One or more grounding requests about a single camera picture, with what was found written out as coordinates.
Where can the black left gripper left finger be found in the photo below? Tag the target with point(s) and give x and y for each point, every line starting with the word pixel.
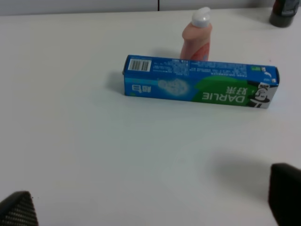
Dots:
pixel 18 210

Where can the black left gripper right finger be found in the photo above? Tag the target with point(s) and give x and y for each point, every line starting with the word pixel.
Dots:
pixel 285 194

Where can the pink bottle white cap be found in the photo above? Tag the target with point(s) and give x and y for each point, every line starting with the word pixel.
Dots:
pixel 197 36

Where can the blue green toothpaste box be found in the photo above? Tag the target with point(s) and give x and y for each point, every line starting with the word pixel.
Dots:
pixel 200 81

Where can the dark bottle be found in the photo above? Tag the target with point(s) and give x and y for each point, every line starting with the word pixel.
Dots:
pixel 283 12

